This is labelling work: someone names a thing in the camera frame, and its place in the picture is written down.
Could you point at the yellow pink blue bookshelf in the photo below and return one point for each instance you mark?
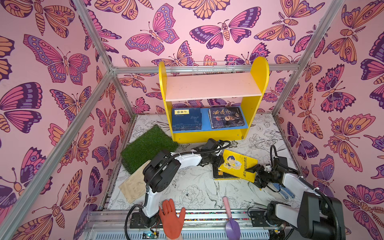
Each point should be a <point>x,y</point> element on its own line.
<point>189,91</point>

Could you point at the aluminium frame post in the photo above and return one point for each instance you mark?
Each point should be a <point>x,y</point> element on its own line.
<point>322,28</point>

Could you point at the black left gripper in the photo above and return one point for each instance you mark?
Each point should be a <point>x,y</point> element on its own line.
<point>220,161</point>

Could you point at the green artificial grass mat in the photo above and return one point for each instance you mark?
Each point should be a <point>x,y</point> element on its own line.
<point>146,147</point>

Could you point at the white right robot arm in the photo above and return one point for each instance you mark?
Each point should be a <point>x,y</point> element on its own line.
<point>319,216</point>

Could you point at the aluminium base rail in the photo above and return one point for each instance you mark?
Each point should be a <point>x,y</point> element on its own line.
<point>198,225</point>

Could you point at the red rubber glove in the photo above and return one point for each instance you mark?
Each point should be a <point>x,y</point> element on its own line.
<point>172,223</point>

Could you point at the yellow cartoon boy book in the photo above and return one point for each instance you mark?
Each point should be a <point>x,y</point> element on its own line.
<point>236,164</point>

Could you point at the purple pink garden trowel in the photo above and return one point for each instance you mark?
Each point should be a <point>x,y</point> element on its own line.
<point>232,227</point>

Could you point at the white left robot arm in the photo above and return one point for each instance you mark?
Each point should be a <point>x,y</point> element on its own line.
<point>160,172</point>

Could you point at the black notebook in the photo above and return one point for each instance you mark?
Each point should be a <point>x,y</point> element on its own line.
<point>219,175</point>

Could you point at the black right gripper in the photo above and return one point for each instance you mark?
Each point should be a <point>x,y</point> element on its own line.
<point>263,176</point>

